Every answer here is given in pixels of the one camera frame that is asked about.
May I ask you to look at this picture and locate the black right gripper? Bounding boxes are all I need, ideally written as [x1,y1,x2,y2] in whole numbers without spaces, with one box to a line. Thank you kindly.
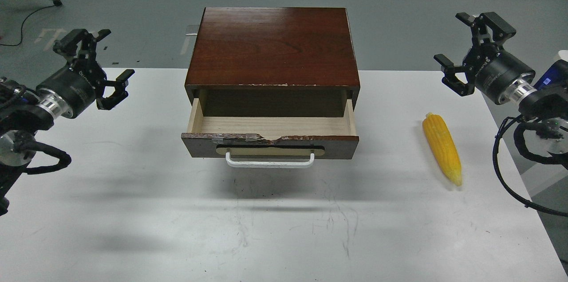
[434,12,536,105]

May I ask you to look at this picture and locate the black floor cable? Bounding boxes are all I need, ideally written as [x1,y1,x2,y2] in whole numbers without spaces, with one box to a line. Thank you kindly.
[0,0,56,47]

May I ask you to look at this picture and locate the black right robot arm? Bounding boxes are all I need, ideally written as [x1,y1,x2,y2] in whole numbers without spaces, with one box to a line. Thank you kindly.
[434,12,568,217]

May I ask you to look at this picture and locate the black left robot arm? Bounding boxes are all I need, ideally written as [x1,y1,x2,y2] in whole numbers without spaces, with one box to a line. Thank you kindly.
[0,29,134,215]

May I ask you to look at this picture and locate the dark wooden cabinet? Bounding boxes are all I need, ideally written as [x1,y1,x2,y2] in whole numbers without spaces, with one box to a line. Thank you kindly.
[184,7,361,106]

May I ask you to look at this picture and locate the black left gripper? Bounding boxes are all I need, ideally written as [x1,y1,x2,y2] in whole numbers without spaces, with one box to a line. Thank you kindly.
[36,29,135,119]

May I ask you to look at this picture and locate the wooden drawer with white handle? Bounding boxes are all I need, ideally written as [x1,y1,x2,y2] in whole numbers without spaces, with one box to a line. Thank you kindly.
[181,98,359,168]

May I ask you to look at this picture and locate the yellow corn cob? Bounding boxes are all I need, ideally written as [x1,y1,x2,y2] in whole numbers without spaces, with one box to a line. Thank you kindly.
[422,112,463,187]

